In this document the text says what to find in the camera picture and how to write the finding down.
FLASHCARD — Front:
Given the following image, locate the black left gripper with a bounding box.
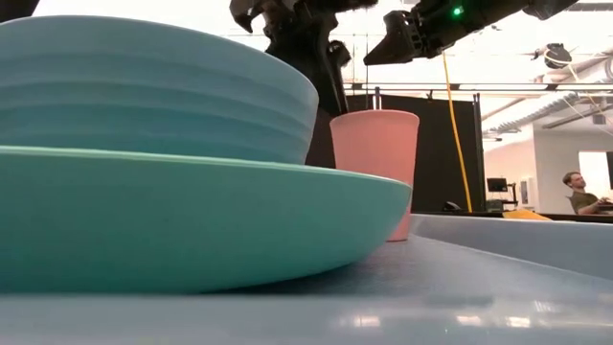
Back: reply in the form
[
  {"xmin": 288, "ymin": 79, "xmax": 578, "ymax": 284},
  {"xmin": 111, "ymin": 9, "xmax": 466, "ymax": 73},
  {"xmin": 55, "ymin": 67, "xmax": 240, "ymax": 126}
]
[{"xmin": 228, "ymin": 0, "xmax": 380, "ymax": 117}]

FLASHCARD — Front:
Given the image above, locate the orange cloth napkin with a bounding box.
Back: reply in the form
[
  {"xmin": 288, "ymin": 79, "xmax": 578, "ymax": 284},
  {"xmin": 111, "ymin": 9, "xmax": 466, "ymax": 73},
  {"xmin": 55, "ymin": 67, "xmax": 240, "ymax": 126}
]
[{"xmin": 501, "ymin": 208, "xmax": 554, "ymax": 222}]

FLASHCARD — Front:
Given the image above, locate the black ceiling-hung device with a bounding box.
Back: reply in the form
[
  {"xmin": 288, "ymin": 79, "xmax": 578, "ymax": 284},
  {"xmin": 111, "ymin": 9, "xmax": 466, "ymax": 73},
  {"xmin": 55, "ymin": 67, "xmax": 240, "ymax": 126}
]
[{"xmin": 530, "ymin": 41, "xmax": 574, "ymax": 71}]

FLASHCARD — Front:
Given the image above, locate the black aluminium table frame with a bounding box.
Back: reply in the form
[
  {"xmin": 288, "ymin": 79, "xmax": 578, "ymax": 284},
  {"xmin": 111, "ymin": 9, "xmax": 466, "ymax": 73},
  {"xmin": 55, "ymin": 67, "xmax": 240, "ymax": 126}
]
[{"xmin": 411, "ymin": 209, "xmax": 613, "ymax": 224}]

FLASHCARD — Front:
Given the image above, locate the small background monitor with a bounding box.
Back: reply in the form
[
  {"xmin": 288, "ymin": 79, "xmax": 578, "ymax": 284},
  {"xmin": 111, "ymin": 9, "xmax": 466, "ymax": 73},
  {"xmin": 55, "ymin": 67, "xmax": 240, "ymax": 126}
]
[{"xmin": 486, "ymin": 176, "xmax": 510, "ymax": 195}]

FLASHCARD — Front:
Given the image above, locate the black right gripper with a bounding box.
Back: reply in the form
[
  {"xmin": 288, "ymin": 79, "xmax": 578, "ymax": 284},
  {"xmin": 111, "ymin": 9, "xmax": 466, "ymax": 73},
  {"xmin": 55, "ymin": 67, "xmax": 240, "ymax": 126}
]
[{"xmin": 362, "ymin": 0, "xmax": 468, "ymax": 67}]

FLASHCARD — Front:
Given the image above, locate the black partition screen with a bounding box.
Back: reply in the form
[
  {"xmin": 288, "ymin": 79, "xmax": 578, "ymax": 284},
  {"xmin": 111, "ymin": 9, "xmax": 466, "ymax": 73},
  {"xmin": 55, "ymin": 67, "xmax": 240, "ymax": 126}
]
[{"xmin": 305, "ymin": 93, "xmax": 487, "ymax": 215}]

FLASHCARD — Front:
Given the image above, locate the light blue ribbed bowl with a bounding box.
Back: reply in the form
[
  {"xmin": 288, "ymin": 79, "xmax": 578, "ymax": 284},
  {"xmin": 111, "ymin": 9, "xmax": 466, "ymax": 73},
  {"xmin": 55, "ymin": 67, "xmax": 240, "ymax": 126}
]
[{"xmin": 0, "ymin": 14, "xmax": 321, "ymax": 166}]

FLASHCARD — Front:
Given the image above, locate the yellow hanging cable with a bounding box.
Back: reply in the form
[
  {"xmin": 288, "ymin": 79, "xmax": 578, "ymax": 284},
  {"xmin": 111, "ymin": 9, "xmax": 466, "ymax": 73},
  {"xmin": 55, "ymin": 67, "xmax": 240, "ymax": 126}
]
[{"xmin": 440, "ymin": 50, "xmax": 474, "ymax": 215}]

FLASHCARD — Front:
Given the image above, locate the teal plate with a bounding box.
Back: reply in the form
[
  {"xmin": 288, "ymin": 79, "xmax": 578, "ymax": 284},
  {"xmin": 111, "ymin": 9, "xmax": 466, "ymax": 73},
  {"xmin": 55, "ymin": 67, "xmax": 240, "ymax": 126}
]
[{"xmin": 0, "ymin": 144, "xmax": 414, "ymax": 295}]

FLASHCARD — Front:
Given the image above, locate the ceiling-hung rail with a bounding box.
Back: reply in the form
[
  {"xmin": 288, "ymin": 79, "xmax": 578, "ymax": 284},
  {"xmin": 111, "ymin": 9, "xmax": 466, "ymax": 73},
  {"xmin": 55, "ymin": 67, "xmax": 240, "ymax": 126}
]
[{"xmin": 342, "ymin": 80, "xmax": 613, "ymax": 96}]

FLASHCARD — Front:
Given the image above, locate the blue plastic tray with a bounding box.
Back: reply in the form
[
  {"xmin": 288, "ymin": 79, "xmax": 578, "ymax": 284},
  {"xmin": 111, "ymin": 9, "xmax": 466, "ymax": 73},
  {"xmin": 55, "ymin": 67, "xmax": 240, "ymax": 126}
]
[{"xmin": 0, "ymin": 212, "xmax": 613, "ymax": 345}]

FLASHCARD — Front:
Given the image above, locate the pink plastic cup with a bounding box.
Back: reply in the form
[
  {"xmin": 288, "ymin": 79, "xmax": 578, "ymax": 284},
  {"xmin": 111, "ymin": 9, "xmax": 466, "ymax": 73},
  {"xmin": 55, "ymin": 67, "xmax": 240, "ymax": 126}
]
[{"xmin": 329, "ymin": 108, "xmax": 421, "ymax": 243}]

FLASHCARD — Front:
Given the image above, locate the person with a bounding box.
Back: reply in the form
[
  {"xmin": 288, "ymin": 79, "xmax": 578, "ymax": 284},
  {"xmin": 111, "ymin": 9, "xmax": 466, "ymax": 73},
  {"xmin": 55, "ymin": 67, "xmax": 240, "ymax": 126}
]
[{"xmin": 561, "ymin": 171, "xmax": 613, "ymax": 216}]

